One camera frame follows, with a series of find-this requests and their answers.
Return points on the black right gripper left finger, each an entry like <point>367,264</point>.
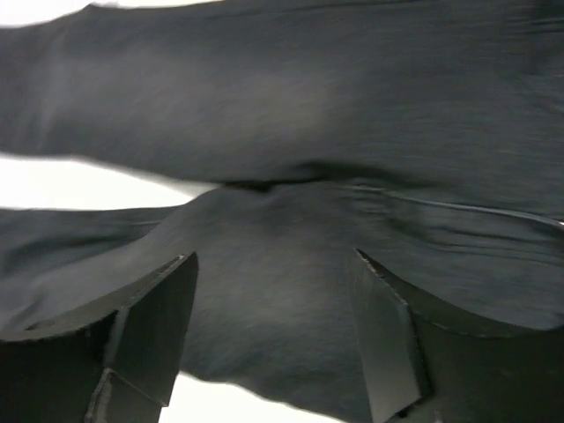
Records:
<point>113,359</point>

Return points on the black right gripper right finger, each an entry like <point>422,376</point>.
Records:
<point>426,360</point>

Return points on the black denim trousers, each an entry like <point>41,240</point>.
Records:
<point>426,134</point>

